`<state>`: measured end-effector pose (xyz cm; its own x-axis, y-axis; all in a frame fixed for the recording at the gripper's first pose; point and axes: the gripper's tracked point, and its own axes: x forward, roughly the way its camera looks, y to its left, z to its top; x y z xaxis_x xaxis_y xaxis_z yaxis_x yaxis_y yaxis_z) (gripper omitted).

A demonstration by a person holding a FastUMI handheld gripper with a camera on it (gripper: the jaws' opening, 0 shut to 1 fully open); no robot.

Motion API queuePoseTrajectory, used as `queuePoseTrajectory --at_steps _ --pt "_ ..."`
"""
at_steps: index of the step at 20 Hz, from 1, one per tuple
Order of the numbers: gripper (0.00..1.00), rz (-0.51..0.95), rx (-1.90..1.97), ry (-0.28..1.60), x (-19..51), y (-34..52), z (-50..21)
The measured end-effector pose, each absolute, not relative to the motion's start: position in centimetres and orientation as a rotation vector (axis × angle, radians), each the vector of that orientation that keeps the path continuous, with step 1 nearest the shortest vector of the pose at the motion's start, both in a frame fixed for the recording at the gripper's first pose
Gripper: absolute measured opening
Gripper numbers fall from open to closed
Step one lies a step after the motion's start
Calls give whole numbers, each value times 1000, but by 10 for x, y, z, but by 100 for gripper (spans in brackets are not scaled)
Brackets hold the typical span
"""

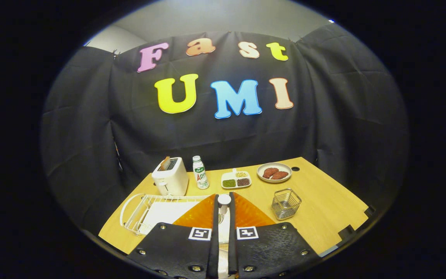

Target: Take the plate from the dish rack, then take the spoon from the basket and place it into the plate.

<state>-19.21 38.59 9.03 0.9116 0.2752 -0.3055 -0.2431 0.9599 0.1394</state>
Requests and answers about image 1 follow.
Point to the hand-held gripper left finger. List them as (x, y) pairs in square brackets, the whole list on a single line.
[(176, 252)]

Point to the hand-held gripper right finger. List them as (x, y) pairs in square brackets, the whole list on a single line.
[(273, 250)]

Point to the beige round meat dish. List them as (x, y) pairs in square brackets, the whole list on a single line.
[(263, 179)]

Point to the white divided bean dish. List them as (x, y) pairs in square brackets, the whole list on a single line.
[(235, 182)]

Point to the white toaster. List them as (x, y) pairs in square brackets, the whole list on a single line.
[(172, 180)]

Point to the brown meat patty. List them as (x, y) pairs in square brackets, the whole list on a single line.
[(281, 175), (270, 172)]

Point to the white bottle green label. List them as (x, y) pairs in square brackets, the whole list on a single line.
[(200, 174)]

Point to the brown bread slice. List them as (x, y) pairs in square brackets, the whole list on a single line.
[(164, 164)]

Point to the black backdrop cloth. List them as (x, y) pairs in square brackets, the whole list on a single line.
[(323, 116)]

